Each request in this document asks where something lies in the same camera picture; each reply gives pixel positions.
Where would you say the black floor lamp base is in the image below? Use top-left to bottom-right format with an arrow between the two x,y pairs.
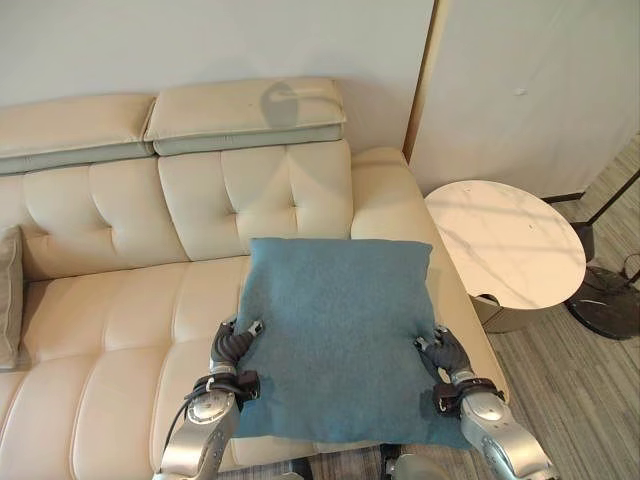
564,266 -> 640,341

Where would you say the beige grey cushion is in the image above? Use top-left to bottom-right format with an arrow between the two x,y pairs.
0,224 -> 32,371

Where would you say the round white marble side table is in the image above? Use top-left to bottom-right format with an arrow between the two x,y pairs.
423,179 -> 587,335

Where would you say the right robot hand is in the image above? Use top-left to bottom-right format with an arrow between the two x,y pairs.
413,324 -> 473,380

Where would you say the teal blue square cushion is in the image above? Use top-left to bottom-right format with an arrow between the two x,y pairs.
230,237 -> 472,450

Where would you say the cream leather sofa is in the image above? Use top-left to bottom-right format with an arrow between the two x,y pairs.
0,76 -> 508,475

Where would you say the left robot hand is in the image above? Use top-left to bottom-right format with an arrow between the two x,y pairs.
207,317 -> 265,376

